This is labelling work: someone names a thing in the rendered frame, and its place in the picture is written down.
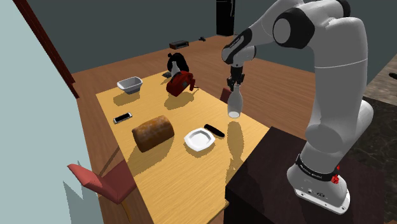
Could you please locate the white plate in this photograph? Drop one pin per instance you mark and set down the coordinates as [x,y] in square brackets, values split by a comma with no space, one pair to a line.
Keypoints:
[199,139]

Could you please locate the dark brown box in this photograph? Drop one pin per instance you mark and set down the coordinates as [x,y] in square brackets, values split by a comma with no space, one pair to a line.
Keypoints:
[179,44]

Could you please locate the red chair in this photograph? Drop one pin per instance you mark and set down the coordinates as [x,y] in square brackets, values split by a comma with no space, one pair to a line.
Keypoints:
[224,95]
[105,184]

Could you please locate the brown bread loaf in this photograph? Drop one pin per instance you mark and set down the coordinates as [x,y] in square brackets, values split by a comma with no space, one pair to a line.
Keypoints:
[153,132]

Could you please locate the black smartphone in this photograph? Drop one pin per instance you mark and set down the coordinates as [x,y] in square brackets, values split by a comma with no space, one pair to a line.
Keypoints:
[122,117]

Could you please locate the dark robot stand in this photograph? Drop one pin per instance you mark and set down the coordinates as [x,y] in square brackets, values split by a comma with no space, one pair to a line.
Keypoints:
[263,186]

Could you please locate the white bowl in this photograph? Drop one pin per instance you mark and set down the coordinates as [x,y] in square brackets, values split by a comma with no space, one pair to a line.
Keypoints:
[130,84]

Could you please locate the black remote control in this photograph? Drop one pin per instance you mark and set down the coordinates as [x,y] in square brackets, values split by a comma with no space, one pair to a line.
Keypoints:
[214,130]

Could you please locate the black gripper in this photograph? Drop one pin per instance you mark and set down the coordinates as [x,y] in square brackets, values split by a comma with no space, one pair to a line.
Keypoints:
[237,74]

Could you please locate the black round object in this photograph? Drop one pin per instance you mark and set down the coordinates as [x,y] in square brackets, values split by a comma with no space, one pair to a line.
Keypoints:
[183,62]

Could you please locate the white vase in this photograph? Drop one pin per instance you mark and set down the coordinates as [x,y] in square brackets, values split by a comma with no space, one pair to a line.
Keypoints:
[175,69]

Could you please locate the white bottle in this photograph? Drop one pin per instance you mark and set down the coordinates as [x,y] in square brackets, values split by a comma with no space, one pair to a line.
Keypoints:
[234,104]

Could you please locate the black refrigerator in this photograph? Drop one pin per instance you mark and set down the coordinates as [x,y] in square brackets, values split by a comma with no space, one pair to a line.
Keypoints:
[225,17]

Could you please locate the small black object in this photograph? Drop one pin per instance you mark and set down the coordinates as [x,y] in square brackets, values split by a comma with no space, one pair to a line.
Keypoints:
[202,38]

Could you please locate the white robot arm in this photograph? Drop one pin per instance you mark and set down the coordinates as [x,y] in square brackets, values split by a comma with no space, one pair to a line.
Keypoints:
[338,93]

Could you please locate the wooden table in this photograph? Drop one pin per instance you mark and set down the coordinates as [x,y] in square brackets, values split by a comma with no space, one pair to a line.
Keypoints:
[186,180]

